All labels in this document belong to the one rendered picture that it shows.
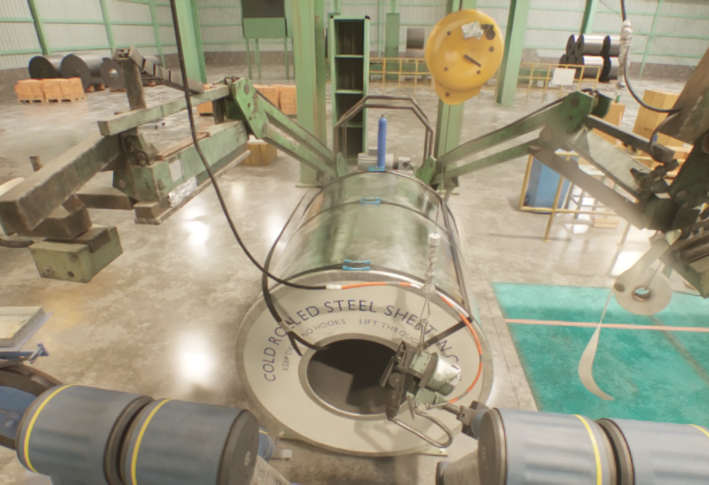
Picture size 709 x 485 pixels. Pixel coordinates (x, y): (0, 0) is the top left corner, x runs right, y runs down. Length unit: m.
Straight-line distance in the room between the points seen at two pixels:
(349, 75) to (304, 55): 1.87
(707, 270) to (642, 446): 0.93
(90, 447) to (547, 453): 0.69
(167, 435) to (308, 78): 5.60
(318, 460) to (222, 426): 1.89
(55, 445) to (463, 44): 1.14
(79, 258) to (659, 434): 1.49
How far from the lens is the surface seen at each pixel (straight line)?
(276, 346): 1.80
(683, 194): 1.47
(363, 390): 2.14
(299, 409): 2.09
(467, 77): 1.07
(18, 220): 0.89
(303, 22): 5.99
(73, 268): 1.49
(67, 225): 1.46
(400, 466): 2.52
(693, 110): 1.38
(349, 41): 7.66
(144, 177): 1.22
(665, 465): 0.76
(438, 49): 1.06
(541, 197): 5.83
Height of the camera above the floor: 2.16
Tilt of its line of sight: 28 degrees down
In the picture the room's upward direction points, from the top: 1 degrees clockwise
